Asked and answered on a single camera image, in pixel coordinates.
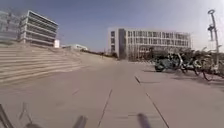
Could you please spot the grey paved plaza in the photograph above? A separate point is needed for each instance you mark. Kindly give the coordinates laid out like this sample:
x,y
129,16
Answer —
x,y
120,96

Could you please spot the low white building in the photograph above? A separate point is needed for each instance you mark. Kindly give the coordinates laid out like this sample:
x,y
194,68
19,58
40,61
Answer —
x,y
76,47

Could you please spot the grey office building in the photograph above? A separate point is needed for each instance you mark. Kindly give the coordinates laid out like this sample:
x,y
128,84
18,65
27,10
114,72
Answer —
x,y
150,40

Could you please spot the robot's own part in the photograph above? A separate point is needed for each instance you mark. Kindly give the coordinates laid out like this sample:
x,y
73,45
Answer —
x,y
80,122
144,120

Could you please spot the row of parked bicycles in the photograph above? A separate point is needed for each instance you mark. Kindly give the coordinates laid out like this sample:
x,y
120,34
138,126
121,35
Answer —
x,y
186,61

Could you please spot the white banded building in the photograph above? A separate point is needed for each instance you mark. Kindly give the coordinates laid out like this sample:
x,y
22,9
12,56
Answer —
x,y
8,26
38,30

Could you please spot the wide stone steps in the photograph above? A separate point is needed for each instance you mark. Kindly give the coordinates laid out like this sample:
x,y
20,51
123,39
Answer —
x,y
30,65

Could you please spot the lamp pole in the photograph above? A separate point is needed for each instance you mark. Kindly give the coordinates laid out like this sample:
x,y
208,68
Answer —
x,y
216,36

